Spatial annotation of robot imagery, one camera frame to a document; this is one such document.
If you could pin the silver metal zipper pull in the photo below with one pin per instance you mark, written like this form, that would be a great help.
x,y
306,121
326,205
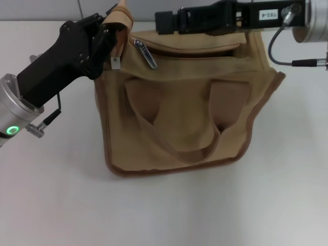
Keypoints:
x,y
147,55

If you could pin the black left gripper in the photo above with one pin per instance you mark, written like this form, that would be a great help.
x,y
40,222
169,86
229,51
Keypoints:
x,y
59,66

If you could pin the khaki canvas food bag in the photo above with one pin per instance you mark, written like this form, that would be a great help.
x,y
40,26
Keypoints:
x,y
179,115

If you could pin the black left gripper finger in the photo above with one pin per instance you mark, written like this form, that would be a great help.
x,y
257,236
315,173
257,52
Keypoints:
x,y
166,23

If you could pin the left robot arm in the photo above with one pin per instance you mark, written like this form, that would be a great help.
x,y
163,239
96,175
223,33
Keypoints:
x,y
10,110

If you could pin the small silver metal tab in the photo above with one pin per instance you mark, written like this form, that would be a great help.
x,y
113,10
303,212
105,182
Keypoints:
x,y
115,62

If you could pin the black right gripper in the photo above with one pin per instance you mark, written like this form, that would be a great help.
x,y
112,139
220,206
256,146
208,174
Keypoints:
x,y
256,15

